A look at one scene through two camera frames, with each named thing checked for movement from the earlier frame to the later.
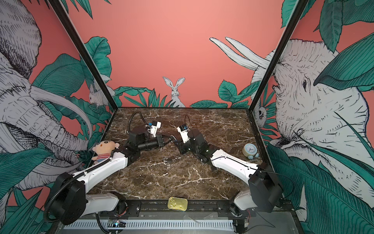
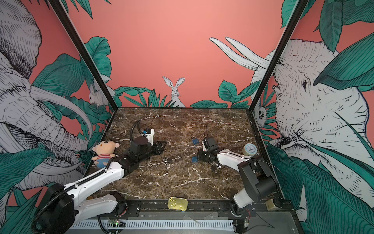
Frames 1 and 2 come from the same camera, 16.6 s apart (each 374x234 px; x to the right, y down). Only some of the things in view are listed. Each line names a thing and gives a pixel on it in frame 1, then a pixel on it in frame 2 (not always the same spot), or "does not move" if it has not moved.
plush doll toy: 103,149 does not move
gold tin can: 177,204 does not move
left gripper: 160,140 to 158,147
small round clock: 250,150 does not move
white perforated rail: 153,224 does not move
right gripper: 182,149 to 200,157
